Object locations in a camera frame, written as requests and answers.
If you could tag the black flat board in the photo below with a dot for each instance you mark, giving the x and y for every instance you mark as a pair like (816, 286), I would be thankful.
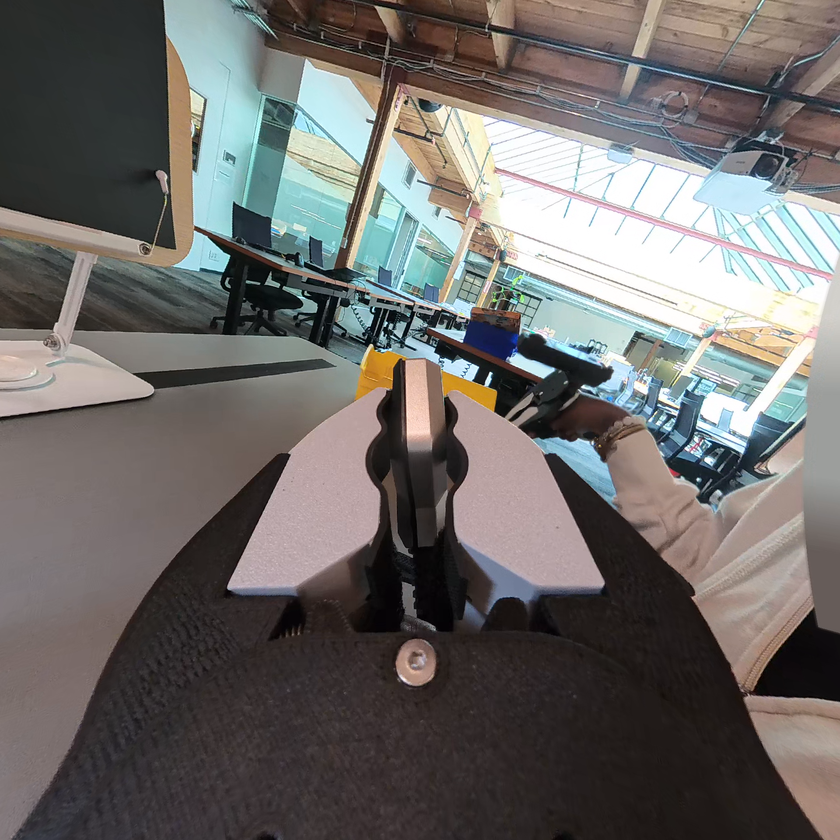
(79, 118)

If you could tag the person's right forearm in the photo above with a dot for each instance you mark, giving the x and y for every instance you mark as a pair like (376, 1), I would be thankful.
(656, 499)

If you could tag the white ceiling projector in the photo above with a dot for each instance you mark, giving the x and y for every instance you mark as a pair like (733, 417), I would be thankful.
(741, 177)

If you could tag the grey desk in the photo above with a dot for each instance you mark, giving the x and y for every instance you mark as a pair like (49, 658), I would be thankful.
(164, 472)

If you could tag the black office chair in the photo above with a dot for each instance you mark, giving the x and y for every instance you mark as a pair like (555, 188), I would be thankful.
(316, 249)
(253, 226)

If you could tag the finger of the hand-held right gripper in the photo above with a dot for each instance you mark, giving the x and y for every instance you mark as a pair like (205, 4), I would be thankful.
(528, 408)

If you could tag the blackboard on white stand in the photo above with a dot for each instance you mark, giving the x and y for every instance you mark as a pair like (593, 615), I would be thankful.
(98, 387)

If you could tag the wooden top office desk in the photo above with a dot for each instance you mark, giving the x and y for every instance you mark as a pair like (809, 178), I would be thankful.
(234, 295)
(446, 338)

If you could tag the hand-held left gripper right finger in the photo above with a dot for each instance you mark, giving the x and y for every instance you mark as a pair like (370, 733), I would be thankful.
(525, 518)

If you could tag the blue plastic bin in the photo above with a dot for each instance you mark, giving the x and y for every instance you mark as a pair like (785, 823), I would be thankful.
(489, 341)

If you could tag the yellow plastic bin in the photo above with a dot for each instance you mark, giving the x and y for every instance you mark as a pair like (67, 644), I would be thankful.
(374, 380)

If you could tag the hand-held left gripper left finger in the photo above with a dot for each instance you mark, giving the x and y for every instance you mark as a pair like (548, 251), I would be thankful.
(308, 518)

